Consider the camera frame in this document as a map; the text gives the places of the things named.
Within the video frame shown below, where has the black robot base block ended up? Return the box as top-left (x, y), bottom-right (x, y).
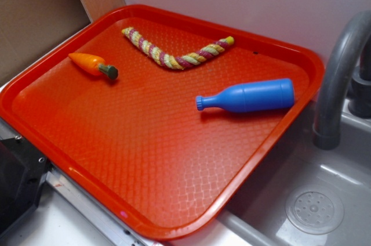
top-left (1, 135), bottom-right (50, 240)

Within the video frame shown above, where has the blue plastic bottle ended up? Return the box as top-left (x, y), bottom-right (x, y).
top-left (195, 78), bottom-right (294, 113)

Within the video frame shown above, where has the red plastic tray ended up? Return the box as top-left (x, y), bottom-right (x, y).
top-left (1, 5), bottom-right (324, 241)

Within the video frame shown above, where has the orange toy carrot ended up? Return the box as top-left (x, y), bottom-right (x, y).
top-left (68, 53), bottom-right (118, 80)

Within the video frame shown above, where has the grey plastic sink basin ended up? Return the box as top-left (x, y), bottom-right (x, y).
top-left (216, 97), bottom-right (371, 246)

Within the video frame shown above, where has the grey toy faucet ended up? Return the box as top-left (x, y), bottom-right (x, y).
top-left (312, 10), bottom-right (370, 150)

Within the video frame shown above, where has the brown cardboard panel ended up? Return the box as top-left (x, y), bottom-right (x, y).
top-left (1, 0), bottom-right (90, 84)

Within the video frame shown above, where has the braided multicolour rope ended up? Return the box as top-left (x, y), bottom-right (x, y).
top-left (121, 27), bottom-right (235, 70)

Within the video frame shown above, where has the aluminium frame rail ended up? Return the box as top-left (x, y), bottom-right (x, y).
top-left (46, 167), bottom-right (160, 245)

